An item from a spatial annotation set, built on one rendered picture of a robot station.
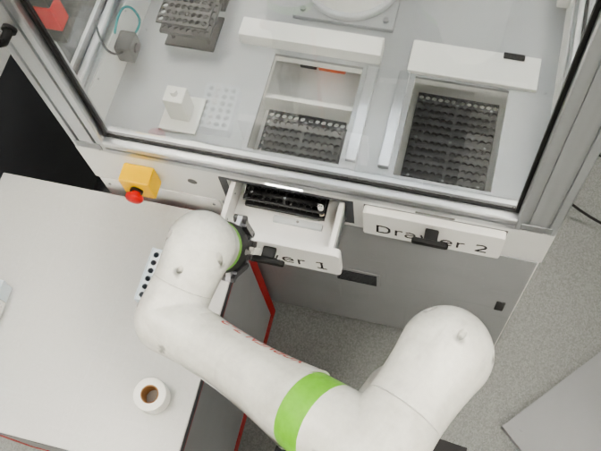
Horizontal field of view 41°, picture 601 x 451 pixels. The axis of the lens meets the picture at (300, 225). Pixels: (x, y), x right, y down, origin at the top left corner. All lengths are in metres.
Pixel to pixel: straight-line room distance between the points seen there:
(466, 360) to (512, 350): 1.52
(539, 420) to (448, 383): 1.47
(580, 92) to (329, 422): 0.57
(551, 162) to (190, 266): 0.61
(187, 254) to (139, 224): 0.67
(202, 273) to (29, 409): 0.72
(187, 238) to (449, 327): 0.43
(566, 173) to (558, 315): 1.24
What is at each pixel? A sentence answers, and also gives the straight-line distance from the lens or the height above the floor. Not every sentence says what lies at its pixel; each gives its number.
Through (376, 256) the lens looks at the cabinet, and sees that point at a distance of 1.91.
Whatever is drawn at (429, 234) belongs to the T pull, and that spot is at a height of 0.91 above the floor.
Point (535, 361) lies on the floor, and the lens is 2.55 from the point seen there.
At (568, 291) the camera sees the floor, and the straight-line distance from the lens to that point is 2.63.
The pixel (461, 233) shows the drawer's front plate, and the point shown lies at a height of 0.92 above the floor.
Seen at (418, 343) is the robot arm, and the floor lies 1.43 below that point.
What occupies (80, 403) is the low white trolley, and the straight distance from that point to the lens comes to 1.81.
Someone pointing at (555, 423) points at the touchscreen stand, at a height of 0.04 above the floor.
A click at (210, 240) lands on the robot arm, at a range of 1.23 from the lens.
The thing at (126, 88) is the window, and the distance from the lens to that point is 1.53.
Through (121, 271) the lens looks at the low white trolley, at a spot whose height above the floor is 0.76.
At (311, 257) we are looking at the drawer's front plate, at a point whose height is 0.90.
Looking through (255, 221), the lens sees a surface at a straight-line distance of 1.76.
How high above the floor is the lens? 2.43
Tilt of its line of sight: 66 degrees down
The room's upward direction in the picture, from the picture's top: 12 degrees counter-clockwise
